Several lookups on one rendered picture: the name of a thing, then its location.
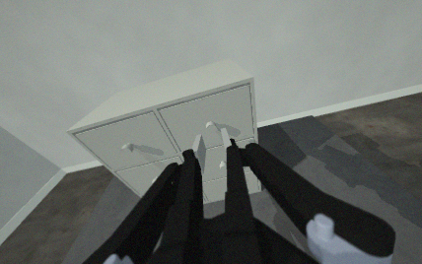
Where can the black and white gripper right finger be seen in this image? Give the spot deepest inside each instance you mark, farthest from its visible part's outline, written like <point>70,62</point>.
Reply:
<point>337,232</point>

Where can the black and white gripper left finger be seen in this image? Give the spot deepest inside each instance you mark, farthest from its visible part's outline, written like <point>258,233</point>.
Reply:
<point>177,195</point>

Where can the white small chest of drawers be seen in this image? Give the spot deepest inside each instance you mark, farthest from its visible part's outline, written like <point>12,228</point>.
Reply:
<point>190,84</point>

